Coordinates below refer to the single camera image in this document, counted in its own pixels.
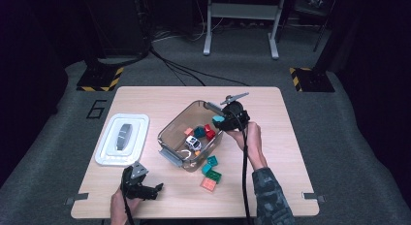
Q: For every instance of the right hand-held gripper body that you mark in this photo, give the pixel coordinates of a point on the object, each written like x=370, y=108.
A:
x=239, y=116

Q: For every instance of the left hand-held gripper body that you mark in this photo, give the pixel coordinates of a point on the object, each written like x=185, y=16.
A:
x=133, y=183

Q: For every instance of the light blue toy block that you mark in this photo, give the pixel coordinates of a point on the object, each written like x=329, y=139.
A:
x=218, y=119

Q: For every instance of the red white-topped toy block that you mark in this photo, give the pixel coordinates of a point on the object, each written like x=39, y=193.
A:
x=207, y=127

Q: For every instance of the dark teal curved toy block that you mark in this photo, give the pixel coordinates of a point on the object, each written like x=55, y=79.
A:
x=199, y=132

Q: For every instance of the white toy car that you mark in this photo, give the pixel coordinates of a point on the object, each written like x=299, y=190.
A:
x=193, y=143

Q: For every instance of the orange-red toy block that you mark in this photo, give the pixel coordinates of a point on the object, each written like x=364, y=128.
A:
x=188, y=131

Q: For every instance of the orange toy block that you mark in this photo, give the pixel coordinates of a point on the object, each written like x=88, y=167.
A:
x=197, y=153

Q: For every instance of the clear brown plastic storage box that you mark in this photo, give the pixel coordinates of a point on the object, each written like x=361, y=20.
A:
x=176, y=128

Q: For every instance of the salmon pink toy block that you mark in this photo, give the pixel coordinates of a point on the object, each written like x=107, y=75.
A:
x=208, y=184

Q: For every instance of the green toy block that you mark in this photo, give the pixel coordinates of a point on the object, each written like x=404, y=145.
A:
x=214, y=176

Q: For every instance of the person's right hand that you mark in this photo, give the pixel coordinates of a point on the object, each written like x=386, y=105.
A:
x=253, y=139

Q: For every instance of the person's left hand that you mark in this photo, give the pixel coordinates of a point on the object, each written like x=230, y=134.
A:
x=118, y=205

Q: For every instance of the round dark table grommet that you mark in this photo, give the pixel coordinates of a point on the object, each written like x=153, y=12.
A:
x=230, y=99

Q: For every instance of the white bin lid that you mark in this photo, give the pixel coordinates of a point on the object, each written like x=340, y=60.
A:
x=122, y=139

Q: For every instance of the black stand striped base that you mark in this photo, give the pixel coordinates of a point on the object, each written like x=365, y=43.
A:
x=97, y=78
x=315, y=81

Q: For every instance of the grey device on stand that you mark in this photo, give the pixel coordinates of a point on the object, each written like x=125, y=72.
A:
x=314, y=0

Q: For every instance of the black equipment cabinet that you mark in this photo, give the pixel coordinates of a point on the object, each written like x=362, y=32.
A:
x=119, y=21

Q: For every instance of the grey table bracket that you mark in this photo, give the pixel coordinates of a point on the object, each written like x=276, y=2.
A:
x=312, y=196
x=77, y=198

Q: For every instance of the white metal desk frame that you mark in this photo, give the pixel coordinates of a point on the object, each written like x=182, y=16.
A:
x=242, y=11

